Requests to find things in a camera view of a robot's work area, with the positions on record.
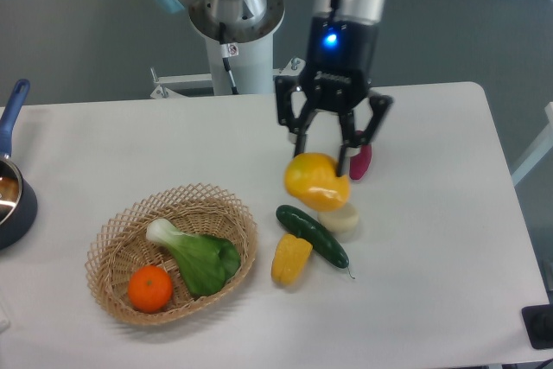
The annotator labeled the black device at edge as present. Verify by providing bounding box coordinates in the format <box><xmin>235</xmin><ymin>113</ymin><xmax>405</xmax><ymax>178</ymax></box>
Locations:
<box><xmin>521</xmin><ymin>304</ymin><xmax>552</xmax><ymax>350</ymax></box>

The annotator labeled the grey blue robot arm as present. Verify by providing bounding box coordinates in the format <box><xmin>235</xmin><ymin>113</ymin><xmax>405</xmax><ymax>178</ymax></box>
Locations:
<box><xmin>156</xmin><ymin>0</ymin><xmax>392</xmax><ymax>178</ymax></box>

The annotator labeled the blue saucepan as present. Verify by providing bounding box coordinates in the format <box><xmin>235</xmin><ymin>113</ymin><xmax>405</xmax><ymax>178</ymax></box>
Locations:
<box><xmin>1</xmin><ymin>79</ymin><xmax>38</xmax><ymax>250</ymax></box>

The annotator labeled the yellow bell pepper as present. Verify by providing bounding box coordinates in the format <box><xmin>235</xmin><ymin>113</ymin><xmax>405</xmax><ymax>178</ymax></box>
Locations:
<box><xmin>271</xmin><ymin>233</ymin><xmax>313</xmax><ymax>286</ymax></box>

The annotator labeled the cream round cake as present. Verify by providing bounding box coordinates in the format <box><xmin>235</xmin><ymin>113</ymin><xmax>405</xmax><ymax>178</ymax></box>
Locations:
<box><xmin>317</xmin><ymin>202</ymin><xmax>359</xmax><ymax>242</ymax></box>

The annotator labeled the white frame at right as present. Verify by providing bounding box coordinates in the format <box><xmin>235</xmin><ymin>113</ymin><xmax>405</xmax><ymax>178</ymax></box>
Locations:
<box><xmin>511</xmin><ymin>102</ymin><xmax>552</xmax><ymax>186</ymax></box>

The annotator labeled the woven wicker basket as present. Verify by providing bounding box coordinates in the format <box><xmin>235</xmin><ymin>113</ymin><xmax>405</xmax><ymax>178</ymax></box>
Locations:
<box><xmin>86</xmin><ymin>183</ymin><xmax>257</xmax><ymax>326</ymax></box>

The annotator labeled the purple sweet potato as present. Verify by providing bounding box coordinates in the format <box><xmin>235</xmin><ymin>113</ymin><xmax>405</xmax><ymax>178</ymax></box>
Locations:
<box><xmin>349</xmin><ymin>143</ymin><xmax>372</xmax><ymax>181</ymax></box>

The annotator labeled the dark green cucumber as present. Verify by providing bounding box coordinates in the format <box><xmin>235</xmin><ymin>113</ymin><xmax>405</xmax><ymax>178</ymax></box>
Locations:
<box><xmin>276</xmin><ymin>205</ymin><xmax>350</xmax><ymax>273</ymax></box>

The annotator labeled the orange tangerine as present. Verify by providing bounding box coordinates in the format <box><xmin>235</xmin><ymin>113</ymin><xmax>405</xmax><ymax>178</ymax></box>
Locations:
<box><xmin>127</xmin><ymin>265</ymin><xmax>173</xmax><ymax>313</ymax></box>

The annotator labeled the black cable on pedestal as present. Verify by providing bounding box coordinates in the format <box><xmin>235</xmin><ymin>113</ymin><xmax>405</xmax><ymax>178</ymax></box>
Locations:
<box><xmin>217</xmin><ymin>22</ymin><xmax>240</xmax><ymax>96</ymax></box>

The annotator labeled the green bok choy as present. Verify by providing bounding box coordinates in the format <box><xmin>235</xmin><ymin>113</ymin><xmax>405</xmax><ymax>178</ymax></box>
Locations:
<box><xmin>145</xmin><ymin>219</ymin><xmax>242</xmax><ymax>297</ymax></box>

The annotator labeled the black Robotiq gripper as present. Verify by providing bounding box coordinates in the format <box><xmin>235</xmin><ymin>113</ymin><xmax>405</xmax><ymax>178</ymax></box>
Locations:
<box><xmin>274</xmin><ymin>17</ymin><xmax>394</xmax><ymax>177</ymax></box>

